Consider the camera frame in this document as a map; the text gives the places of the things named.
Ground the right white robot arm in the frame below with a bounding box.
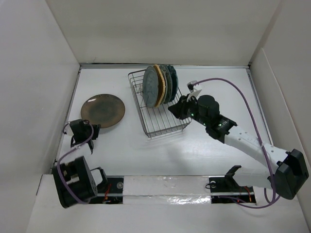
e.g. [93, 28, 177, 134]
[168, 95, 309, 200]

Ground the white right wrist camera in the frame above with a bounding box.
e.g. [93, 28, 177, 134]
[187, 80, 202, 102]

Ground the light green flower plate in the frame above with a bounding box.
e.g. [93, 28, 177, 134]
[159, 65, 167, 104]

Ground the brown speckled round plate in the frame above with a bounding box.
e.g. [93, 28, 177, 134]
[80, 94, 125, 129]

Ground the teal scalloped plate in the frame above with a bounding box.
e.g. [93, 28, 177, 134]
[168, 65, 178, 101]

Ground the orange woven square plate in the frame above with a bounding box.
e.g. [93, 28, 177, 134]
[153, 64, 167, 108]

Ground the grey wire dish rack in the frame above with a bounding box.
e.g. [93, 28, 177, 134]
[128, 70, 191, 139]

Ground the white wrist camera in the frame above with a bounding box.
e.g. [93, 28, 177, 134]
[62, 123, 73, 136]
[187, 80, 202, 102]

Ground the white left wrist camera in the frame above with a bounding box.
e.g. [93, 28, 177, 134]
[62, 123, 73, 136]

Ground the blue floral white plate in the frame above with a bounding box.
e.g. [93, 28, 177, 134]
[164, 65, 173, 104]

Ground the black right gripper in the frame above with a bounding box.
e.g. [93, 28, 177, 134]
[167, 94, 209, 127]

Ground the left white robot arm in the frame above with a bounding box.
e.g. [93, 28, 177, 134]
[52, 119, 112, 208]

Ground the foil-taped front rail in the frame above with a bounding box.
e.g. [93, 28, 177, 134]
[91, 176, 256, 205]

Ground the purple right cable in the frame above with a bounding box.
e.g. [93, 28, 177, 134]
[187, 77, 281, 209]

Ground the grey-blue round plate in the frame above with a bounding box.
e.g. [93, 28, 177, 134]
[142, 66, 158, 107]

